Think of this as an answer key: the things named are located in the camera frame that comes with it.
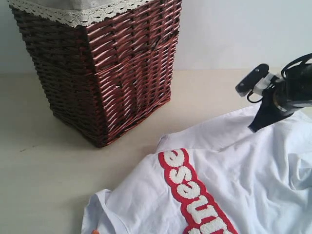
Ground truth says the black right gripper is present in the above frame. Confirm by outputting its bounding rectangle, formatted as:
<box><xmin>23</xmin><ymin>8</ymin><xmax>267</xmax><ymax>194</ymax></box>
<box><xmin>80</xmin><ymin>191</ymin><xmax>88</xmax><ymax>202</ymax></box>
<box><xmin>248</xmin><ymin>82</ymin><xmax>293</xmax><ymax>133</ymax></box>

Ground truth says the white t-shirt red lettering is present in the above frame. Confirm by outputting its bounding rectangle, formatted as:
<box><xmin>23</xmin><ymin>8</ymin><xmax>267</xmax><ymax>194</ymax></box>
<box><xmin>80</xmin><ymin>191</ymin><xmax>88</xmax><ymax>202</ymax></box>
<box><xmin>81</xmin><ymin>106</ymin><xmax>312</xmax><ymax>234</ymax></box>

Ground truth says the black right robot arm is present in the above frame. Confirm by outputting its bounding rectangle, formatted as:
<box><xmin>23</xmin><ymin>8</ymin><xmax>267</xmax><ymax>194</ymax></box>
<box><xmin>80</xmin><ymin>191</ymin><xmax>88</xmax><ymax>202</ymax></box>
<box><xmin>247</xmin><ymin>53</ymin><xmax>312</xmax><ymax>133</ymax></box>

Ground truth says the brown wicker laundry basket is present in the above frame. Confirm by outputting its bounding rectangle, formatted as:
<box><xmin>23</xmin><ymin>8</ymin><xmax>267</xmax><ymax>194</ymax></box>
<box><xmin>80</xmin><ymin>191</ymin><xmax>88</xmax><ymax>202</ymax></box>
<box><xmin>9</xmin><ymin>0</ymin><xmax>182</xmax><ymax>147</ymax></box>

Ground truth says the white lace cloth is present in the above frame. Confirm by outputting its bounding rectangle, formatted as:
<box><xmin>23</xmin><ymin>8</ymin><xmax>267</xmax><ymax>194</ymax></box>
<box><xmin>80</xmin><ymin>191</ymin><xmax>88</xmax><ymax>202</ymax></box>
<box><xmin>8</xmin><ymin>0</ymin><xmax>150</xmax><ymax>27</ymax></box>

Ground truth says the black camera cable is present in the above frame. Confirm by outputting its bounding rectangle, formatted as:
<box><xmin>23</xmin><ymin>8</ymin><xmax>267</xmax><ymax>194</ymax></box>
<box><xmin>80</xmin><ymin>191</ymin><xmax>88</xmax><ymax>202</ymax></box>
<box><xmin>246</xmin><ymin>89</ymin><xmax>266</xmax><ymax>103</ymax></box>

